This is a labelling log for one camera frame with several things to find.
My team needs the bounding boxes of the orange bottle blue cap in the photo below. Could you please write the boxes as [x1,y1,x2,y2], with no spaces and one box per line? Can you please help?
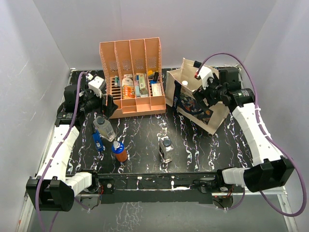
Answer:
[112,141,128,162]

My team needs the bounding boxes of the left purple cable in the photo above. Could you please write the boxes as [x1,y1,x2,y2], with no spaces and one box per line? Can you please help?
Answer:
[35,71,91,232]

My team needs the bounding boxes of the green white glue stick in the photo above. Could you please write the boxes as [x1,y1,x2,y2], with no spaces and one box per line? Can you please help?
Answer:
[114,76,118,87]

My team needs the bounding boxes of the small white capped bottle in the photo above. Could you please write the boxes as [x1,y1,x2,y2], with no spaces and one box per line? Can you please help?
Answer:
[182,81,188,87]

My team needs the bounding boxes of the tall clear square bottle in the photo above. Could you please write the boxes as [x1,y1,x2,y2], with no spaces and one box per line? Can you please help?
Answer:
[93,116,116,142]

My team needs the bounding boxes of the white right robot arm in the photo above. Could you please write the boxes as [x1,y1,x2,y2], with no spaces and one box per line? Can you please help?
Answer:
[193,66,294,192]

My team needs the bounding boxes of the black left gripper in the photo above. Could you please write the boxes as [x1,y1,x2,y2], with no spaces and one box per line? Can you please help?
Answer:
[79,84,118,117]

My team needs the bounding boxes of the blue black stapler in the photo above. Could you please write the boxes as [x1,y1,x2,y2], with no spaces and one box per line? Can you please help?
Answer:
[92,130,105,152]

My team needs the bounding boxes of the white label packet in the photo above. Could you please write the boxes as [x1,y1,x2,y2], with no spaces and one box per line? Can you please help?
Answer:
[122,73,134,87]

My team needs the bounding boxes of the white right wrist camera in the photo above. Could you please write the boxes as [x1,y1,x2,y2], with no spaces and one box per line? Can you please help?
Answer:
[195,65,219,89]

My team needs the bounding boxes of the orange spiral notebook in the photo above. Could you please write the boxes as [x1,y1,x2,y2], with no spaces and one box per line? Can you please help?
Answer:
[122,86,135,99]

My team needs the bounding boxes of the small clear glass bottle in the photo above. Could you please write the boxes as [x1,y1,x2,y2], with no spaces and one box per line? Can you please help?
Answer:
[159,136,174,164]

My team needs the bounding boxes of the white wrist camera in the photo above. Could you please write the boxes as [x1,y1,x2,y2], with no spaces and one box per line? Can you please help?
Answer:
[87,74,106,98]
[195,65,219,89]

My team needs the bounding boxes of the white red label card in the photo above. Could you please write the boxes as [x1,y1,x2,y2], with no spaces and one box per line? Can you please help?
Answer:
[151,83,162,96]

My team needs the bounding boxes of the peach plastic desk organizer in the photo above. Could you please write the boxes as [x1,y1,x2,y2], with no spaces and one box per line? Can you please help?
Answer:
[99,37,166,118]

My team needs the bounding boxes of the green cardboard box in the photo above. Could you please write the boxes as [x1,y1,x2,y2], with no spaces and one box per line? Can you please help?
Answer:
[137,73,148,95]

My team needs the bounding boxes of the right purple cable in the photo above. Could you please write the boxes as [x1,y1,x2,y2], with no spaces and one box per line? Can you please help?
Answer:
[199,52,305,217]

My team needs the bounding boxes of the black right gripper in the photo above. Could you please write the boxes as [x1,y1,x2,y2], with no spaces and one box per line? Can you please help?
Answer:
[192,73,226,111]

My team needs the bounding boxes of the purple cable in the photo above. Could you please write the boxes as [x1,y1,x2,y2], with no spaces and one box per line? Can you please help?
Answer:
[199,52,305,217]
[35,71,91,232]

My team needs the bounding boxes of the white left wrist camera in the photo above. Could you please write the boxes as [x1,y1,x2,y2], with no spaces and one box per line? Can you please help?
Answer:
[87,74,106,98]

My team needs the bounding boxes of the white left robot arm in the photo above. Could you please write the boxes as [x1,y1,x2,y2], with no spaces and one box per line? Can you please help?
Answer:
[26,85,118,212]

